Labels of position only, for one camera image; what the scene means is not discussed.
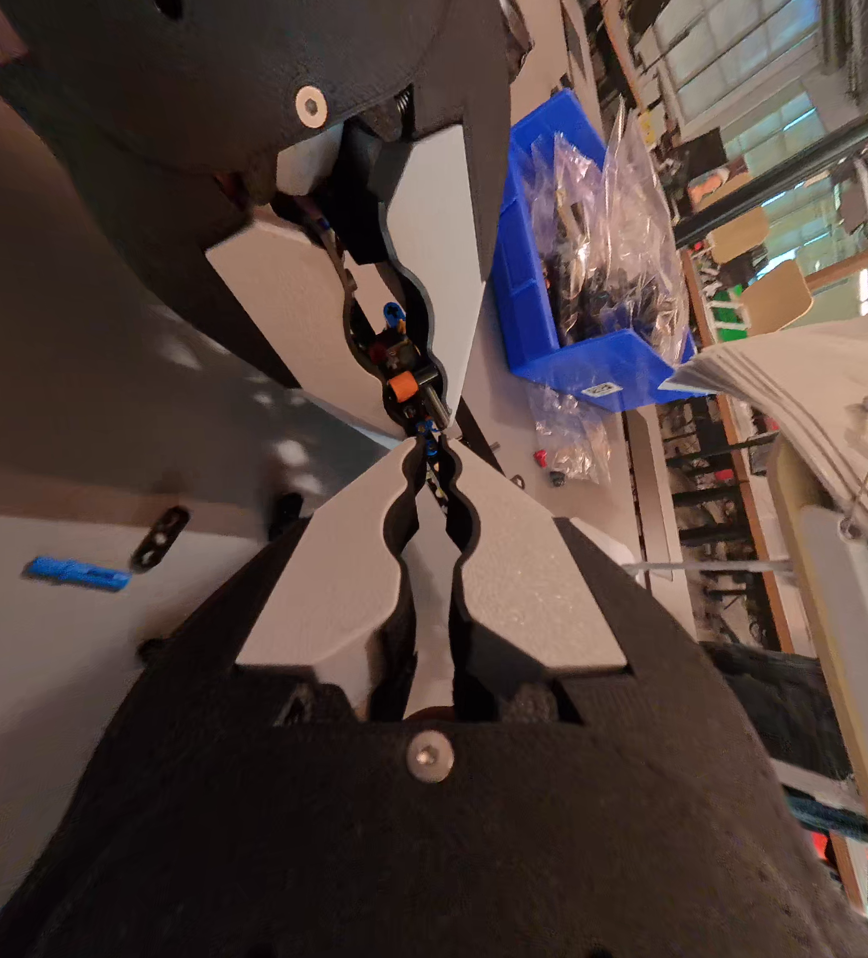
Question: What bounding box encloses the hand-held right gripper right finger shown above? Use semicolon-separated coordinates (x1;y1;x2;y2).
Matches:
440;439;629;722

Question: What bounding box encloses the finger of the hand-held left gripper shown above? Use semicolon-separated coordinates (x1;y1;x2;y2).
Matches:
204;222;414;440
378;124;492;422

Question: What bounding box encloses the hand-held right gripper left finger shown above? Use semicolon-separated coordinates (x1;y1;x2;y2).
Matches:
235;436;420;722

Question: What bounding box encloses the black lego technic model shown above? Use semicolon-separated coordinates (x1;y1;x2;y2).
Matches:
312;213;459;525

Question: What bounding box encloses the pile of clear lego bags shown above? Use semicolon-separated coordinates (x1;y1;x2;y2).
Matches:
531;97;694;362

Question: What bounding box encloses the long blue lego pin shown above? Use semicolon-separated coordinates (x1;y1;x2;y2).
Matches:
25;555;131;592

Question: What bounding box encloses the clear plastic bag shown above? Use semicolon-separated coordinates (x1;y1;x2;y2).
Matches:
527;385;614;487

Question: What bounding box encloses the blue storage bin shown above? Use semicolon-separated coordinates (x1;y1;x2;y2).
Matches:
490;88;698;414

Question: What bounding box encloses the green crate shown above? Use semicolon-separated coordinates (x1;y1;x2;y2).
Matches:
705;283;751;344

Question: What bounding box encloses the tan wooden chair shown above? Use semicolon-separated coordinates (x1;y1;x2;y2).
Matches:
705;206;815;335

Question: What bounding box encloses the black metal pole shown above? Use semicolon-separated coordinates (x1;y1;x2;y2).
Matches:
672;97;868;242

